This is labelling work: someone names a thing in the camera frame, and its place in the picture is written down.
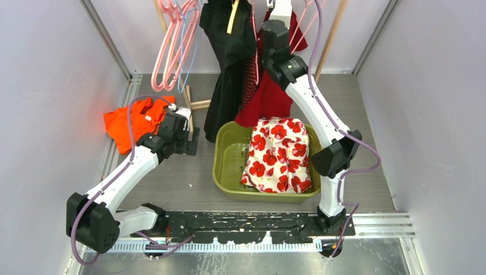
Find plain red garment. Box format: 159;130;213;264
234;31;293;127

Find red poppy floral skirt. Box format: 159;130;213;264
241;117;313;194

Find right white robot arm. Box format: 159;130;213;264
261;19;362;235

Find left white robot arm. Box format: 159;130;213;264
66;108;199;254

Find pink hanger of dotted garment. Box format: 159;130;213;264
250;0;260;86

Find yellow wooden hanger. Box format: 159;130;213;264
226;0;240;34

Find light blue hanger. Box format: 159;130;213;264
176;7;201;94

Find orange garment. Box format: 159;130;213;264
103;96;176;155

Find dark red polka dot garment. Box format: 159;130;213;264
240;1;260;110

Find olive green plastic basket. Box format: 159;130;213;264
213;121;321;203

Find black garment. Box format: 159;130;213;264
199;1;254;143

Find wooden clothes rack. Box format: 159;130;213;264
151;0;349;133

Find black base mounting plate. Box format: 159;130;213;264
140;211;356;257

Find empty pink hangers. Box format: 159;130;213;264
151;1;201;92

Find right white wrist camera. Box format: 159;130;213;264
266;0;292;22

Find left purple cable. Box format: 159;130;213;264
70;95;177;266

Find purple cable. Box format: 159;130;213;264
307;0;382;259
70;95;177;266

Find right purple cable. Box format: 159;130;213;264
307;0;382;259

